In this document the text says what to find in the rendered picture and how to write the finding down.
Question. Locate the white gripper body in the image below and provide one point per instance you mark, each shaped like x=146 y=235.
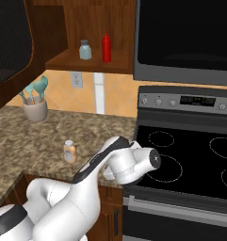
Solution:
x=110 y=174

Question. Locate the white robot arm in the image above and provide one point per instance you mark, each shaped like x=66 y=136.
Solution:
x=68 y=207

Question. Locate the wooden base cabinet door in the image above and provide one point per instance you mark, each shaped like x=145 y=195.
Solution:
x=109 y=213

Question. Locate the orange shaker with white cap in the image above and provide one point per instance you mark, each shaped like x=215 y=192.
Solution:
x=69 y=153

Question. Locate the wooden corner base cabinet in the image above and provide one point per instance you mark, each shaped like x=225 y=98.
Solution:
x=17 y=189

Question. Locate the grey-blue shaker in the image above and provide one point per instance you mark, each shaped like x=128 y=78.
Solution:
x=85 y=51

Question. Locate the red condiment bottle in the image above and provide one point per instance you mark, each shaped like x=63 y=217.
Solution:
x=106 y=47

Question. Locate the cabinet door with dark glass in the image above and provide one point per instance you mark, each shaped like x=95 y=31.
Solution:
x=11 y=37

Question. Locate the black and steel stove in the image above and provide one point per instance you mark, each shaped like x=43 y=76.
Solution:
x=187 y=157

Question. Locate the round steel stove knob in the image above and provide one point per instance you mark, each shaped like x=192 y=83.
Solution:
x=222 y=106
x=158 y=101
x=172 y=102
x=144 y=101

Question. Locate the black oven door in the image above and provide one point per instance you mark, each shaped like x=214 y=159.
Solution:
x=168 y=230

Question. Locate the beige utensil pot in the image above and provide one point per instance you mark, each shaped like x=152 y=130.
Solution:
x=35 y=111

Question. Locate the large teal spatula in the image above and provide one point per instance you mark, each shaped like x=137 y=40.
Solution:
x=41 y=86

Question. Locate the teal slotted spoon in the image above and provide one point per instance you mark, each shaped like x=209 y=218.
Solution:
x=29 y=90

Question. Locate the small teal utensil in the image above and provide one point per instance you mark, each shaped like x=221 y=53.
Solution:
x=23 y=96

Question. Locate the black microwave oven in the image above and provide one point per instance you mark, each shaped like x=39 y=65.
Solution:
x=184 y=34

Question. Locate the white wall socket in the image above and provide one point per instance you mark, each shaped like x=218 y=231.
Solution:
x=76 y=80

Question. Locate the wooden wall cabinet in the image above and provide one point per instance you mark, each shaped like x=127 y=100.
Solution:
x=86 y=19

